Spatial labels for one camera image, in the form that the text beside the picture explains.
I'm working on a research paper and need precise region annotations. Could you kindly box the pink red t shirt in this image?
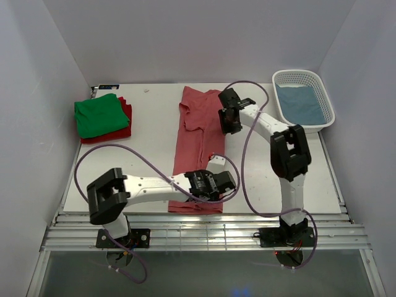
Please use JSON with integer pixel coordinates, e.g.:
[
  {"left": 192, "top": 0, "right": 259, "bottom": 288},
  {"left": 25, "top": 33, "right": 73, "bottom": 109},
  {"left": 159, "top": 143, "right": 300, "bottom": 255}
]
[{"left": 167, "top": 85, "right": 226, "bottom": 215}]

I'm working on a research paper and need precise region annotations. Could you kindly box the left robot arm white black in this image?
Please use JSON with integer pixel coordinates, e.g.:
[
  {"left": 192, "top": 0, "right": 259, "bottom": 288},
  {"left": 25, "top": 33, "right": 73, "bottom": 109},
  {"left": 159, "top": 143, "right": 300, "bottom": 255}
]
[{"left": 87, "top": 168, "right": 237, "bottom": 239}]

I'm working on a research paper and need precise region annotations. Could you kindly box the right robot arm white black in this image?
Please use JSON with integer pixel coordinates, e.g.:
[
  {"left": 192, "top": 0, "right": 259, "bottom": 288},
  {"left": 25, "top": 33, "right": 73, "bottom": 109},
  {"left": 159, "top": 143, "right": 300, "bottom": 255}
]
[{"left": 218, "top": 88, "right": 316, "bottom": 250}]

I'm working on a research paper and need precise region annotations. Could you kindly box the white plastic basket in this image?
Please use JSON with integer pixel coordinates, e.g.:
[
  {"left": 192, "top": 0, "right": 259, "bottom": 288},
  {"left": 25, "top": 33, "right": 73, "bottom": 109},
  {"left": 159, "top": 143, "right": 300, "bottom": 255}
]
[{"left": 272, "top": 69, "right": 335, "bottom": 133}]

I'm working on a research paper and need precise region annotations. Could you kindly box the blue t shirt in basket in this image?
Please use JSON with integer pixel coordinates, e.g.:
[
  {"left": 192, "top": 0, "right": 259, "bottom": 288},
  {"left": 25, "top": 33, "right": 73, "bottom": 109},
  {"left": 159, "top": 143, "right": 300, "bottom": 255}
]
[{"left": 275, "top": 85, "right": 326, "bottom": 126}]

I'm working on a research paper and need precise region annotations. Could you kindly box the folded red t shirt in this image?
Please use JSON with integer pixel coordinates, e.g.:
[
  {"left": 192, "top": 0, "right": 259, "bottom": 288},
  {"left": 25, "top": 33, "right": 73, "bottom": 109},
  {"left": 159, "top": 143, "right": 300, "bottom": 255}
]
[{"left": 80, "top": 97, "right": 132, "bottom": 144}]

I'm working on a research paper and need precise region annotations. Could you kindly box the blue label sticker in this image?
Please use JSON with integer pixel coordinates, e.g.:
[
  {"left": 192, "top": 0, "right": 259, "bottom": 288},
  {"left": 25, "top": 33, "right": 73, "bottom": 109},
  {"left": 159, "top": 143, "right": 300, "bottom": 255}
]
[{"left": 98, "top": 84, "right": 119, "bottom": 90}]

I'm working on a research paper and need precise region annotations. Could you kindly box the folded green t shirt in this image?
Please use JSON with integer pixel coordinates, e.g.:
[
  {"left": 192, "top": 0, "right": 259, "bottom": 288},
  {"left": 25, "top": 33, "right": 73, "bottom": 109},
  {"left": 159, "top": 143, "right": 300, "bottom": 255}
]
[{"left": 74, "top": 93, "right": 130, "bottom": 139}]

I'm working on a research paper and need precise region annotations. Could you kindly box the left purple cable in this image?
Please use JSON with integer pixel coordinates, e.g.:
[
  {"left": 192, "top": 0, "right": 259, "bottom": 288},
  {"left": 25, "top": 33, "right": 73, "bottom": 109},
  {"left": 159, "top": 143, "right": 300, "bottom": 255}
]
[{"left": 73, "top": 144, "right": 241, "bottom": 284}]

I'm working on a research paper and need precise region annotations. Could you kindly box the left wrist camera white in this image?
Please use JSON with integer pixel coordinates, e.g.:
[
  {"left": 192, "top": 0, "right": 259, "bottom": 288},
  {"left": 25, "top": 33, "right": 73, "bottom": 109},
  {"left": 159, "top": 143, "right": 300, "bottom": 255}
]
[{"left": 206, "top": 154, "right": 226, "bottom": 174}]

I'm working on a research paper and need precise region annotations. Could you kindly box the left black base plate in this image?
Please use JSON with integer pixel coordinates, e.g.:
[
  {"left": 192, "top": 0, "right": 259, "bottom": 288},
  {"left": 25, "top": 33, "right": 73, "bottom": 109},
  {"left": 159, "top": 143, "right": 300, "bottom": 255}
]
[{"left": 95, "top": 228, "right": 151, "bottom": 249}]

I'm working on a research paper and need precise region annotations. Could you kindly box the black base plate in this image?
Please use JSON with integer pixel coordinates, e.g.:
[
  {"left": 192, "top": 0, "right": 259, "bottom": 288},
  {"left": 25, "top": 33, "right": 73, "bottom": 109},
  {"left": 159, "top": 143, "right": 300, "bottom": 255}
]
[
  {"left": 254, "top": 227, "right": 316, "bottom": 248},
  {"left": 95, "top": 228, "right": 151, "bottom": 249}
]

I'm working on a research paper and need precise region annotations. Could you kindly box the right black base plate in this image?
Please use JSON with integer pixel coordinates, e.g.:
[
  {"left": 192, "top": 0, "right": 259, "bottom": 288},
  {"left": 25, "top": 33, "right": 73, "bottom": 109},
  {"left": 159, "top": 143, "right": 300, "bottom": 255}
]
[{"left": 254, "top": 227, "right": 316, "bottom": 248}]

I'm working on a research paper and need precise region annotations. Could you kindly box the aluminium frame rail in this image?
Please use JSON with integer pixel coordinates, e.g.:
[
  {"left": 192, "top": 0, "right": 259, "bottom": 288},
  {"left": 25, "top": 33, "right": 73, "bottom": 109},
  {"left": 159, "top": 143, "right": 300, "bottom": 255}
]
[{"left": 41, "top": 213, "right": 371, "bottom": 251}]

